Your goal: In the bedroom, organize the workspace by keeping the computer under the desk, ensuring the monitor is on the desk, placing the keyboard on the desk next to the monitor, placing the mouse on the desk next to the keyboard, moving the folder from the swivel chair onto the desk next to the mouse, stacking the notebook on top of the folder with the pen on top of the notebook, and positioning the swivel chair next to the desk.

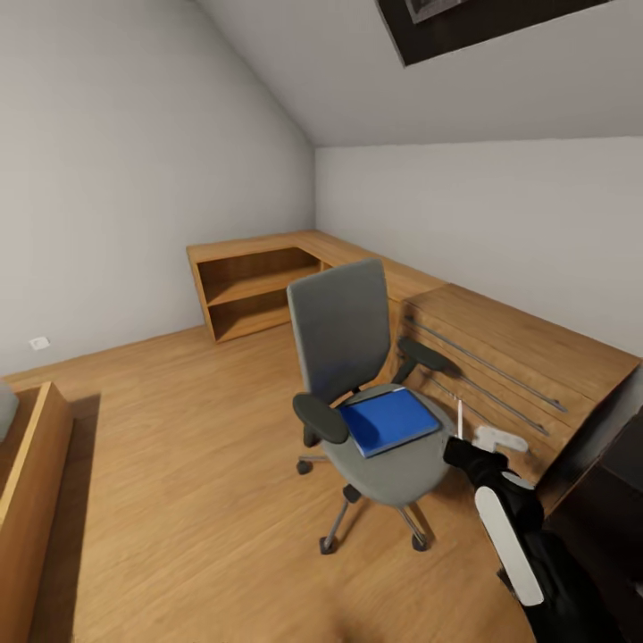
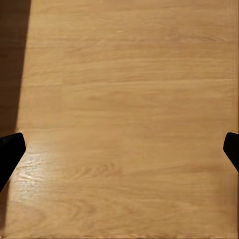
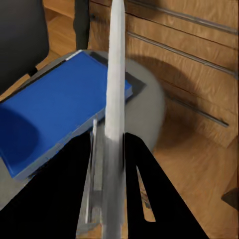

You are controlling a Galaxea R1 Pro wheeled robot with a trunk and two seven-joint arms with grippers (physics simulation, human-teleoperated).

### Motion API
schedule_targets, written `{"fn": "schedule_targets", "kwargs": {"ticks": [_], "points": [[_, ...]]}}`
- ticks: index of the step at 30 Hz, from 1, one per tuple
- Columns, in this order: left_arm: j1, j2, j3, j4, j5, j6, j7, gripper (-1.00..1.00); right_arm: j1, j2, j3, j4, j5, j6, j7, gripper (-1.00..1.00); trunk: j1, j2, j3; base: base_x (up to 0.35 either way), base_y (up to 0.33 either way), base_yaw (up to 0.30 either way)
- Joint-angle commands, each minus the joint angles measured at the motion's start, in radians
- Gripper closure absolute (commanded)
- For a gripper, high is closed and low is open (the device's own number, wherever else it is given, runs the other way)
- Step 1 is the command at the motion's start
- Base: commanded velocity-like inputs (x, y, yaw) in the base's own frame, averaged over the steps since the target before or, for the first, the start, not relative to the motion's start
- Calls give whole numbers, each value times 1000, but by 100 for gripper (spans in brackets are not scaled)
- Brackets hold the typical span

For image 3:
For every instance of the folder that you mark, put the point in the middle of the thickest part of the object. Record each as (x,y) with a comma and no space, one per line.
(40,118)

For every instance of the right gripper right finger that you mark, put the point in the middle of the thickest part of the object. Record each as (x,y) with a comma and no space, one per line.
(174,220)

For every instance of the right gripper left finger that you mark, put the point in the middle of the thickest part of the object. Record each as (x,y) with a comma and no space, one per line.
(48,206)

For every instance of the pen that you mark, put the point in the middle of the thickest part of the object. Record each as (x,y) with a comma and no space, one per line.
(111,198)

